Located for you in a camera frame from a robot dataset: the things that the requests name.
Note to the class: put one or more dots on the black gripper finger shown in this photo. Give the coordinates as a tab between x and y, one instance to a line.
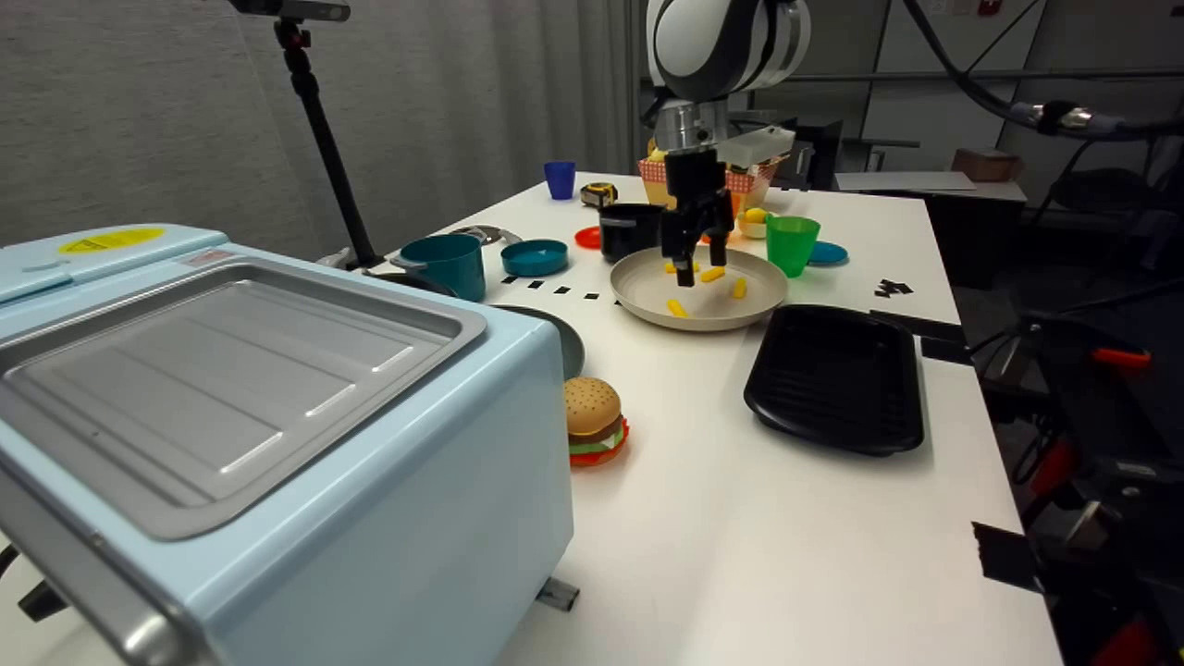
683	254
716	243

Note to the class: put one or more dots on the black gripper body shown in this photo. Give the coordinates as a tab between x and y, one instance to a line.
696	185

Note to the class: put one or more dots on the yellow toy fry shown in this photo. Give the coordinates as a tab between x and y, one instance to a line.
711	276
675	308
738	290

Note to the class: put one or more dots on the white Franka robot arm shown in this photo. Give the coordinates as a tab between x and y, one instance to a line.
716	43

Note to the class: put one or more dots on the white round plate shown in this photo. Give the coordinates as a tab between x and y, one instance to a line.
643	290

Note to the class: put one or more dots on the pink toy basket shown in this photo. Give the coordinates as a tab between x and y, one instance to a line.
652	180

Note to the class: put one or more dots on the orange toy cup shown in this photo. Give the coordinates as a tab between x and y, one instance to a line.
749	197

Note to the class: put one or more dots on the black toy pot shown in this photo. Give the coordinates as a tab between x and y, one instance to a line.
631	229

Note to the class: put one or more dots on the green plastic cup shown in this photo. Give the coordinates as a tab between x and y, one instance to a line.
790	243

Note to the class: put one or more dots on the red toy disc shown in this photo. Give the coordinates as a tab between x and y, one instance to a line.
590	237

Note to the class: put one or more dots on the small dark round toy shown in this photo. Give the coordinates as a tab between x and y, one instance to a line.
601	194

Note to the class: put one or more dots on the blue round lid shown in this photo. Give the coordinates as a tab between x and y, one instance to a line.
832	254

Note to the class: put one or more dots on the blue toy cup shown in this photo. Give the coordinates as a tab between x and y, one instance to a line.
562	180

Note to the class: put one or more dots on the teal toy saucer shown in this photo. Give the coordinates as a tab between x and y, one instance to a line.
533	258

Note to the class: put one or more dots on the black tape scrap pile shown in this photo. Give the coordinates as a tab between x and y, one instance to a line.
889	285

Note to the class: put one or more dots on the black rectangular tray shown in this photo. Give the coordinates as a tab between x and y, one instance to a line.
837	374

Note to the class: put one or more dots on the toy hamburger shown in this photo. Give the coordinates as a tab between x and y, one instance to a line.
593	418

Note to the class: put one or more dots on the grey metal disc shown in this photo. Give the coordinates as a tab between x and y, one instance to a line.
484	233

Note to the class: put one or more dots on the teal toy cup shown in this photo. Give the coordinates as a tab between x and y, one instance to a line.
446	265

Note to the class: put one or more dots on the brown box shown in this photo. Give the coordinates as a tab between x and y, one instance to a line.
986	164

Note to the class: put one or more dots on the black tripod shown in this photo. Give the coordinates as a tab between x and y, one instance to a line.
329	150

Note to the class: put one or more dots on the black tape strip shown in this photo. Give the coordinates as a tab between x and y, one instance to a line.
1003	556

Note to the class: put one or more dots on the light blue toy oven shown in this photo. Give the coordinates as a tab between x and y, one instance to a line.
308	493

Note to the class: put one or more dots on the grey curtain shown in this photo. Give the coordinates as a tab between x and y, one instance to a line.
149	112

